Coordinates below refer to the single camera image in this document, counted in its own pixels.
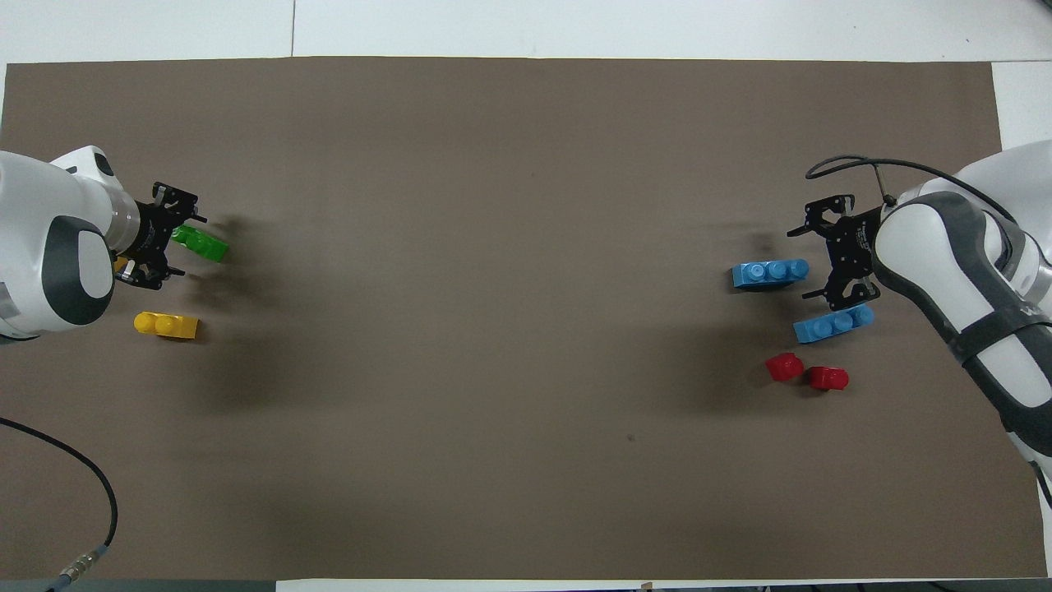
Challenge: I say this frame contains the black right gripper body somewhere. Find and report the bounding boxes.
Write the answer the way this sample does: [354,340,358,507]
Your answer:
[828,206,885,284]

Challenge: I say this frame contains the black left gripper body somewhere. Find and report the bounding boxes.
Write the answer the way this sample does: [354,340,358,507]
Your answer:
[115,197,178,269]

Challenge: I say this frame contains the green two-stud toy brick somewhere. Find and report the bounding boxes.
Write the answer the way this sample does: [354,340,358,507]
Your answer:
[171,224,230,264]

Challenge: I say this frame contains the blue three-stud toy brick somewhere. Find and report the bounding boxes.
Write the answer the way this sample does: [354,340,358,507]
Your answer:
[791,304,876,345]
[731,259,810,290]

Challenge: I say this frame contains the brown table mat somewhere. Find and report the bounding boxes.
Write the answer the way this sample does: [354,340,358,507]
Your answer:
[0,56,1049,580]

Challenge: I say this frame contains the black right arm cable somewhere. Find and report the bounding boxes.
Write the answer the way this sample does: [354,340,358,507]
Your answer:
[805,155,1022,224]

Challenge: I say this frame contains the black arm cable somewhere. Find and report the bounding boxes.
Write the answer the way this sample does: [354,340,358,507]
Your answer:
[805,155,1022,224]
[0,417,119,592]

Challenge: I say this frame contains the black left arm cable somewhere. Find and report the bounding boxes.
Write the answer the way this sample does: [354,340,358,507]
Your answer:
[0,417,119,592]

